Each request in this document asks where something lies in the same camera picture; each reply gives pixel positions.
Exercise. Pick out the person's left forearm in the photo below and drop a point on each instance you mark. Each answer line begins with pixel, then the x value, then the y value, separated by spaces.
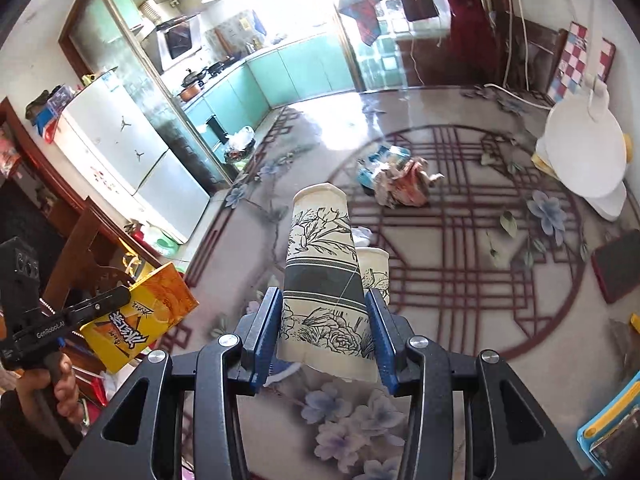
pixel 25 420

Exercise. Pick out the black frying pan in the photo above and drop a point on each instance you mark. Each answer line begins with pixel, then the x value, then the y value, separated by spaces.
pixel 217 66

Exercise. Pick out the steel range hood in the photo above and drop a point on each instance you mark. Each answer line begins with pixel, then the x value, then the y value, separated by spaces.
pixel 175 40

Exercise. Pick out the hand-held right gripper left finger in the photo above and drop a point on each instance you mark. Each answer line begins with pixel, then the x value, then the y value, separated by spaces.
pixel 262 332

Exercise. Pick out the floral printed tablecloth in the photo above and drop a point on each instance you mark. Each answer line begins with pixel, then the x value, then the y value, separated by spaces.
pixel 450 270

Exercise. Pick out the orange cooking pot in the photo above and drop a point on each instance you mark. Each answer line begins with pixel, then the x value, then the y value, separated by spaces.
pixel 189 93

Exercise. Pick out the floral patterned paper cup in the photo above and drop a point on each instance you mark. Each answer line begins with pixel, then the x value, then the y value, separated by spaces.
pixel 376 270
pixel 325 285

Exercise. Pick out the carved dark wooden chair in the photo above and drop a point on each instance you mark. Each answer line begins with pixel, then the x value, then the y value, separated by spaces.
pixel 90 255

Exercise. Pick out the plaid hanging cloth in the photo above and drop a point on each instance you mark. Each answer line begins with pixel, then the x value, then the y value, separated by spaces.
pixel 361 7

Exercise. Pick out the dark red notebook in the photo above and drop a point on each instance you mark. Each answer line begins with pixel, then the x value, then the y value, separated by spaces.
pixel 617 266

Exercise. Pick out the dark green cloth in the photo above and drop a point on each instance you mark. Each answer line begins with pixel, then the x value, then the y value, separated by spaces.
pixel 37 102

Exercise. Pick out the teal lower kitchen cabinets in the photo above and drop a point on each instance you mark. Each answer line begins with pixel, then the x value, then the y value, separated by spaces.
pixel 300 70

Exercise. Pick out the dark red hanging garment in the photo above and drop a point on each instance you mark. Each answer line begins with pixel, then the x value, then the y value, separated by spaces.
pixel 467 25

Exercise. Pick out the green bin with plastic bag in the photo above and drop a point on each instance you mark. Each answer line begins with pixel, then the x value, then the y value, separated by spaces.
pixel 240 146

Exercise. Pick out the black wok with lid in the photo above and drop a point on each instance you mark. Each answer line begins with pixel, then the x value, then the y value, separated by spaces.
pixel 193 77

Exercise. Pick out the white refrigerator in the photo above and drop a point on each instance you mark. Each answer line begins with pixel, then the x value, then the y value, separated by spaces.
pixel 125 160

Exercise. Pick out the person's left hand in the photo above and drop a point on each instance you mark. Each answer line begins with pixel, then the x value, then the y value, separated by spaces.
pixel 67 392

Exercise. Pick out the yellow snack packet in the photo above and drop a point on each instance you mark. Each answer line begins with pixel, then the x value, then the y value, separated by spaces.
pixel 145 310

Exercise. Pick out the blue and yellow box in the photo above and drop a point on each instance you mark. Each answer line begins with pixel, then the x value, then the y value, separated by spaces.
pixel 610 435

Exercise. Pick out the blue and white snack wrapper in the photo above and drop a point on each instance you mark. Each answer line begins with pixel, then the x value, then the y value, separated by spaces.
pixel 375 165

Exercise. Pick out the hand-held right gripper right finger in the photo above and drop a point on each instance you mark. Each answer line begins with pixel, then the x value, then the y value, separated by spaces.
pixel 381 342

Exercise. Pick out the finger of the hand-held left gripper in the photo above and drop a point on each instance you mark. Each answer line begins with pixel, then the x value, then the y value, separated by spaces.
pixel 97 306

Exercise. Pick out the silver vent duct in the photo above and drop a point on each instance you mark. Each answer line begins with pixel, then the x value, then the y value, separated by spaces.
pixel 149 11

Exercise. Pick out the red and white checkered board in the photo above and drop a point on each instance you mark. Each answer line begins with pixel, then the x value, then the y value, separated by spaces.
pixel 582 60

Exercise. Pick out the blue and red box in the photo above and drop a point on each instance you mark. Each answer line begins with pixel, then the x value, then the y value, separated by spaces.
pixel 47 122

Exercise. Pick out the green plastic container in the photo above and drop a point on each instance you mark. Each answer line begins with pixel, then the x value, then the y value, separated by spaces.
pixel 167 245

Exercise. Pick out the clear plastic box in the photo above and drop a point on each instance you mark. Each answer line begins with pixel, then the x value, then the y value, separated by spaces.
pixel 62 95

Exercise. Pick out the small white crumpled tissue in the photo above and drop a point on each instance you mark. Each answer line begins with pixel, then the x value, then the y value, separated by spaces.
pixel 362 234

